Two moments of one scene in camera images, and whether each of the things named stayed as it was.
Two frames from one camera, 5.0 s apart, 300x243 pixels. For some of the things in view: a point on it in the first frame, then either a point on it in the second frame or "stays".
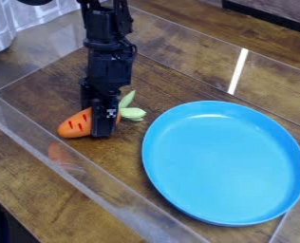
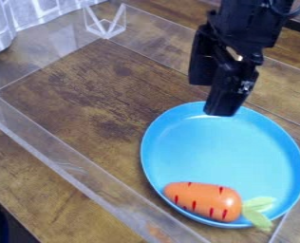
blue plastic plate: x=225 y=162 stays
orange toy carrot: x=78 y=125 -> x=217 y=204
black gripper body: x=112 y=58 -> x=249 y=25
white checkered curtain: x=12 y=16 stays
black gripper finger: x=86 y=94 -> x=204 y=56
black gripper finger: x=105 y=112 -> x=231 y=88
